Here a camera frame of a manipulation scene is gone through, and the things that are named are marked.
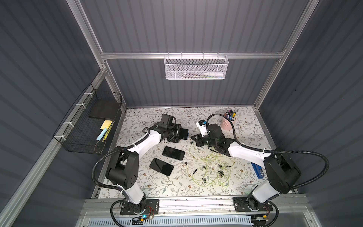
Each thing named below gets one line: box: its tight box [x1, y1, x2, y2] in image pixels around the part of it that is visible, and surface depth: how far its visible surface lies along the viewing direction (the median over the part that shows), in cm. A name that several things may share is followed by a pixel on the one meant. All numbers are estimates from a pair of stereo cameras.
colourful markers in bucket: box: [223, 110, 238, 121], surface depth 100 cm
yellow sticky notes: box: [100, 119, 113, 131], surface depth 77 cm
